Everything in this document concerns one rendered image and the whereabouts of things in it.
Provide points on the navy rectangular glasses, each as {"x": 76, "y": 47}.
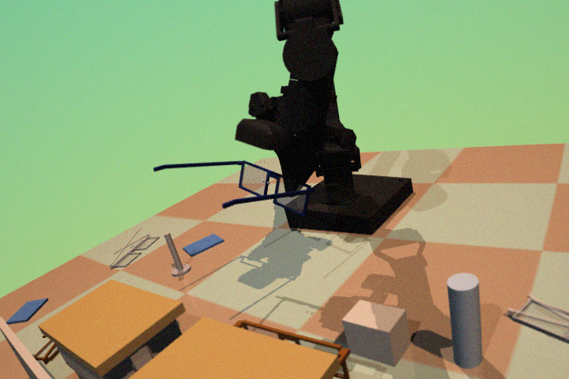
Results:
{"x": 255, "y": 179}

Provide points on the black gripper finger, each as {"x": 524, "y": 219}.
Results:
{"x": 293, "y": 165}
{"x": 318, "y": 155}

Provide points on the blue flat slab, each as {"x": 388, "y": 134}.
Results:
{"x": 27, "y": 311}
{"x": 203, "y": 244}

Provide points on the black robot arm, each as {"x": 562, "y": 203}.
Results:
{"x": 310, "y": 55}

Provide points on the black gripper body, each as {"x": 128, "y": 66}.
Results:
{"x": 305, "y": 111}

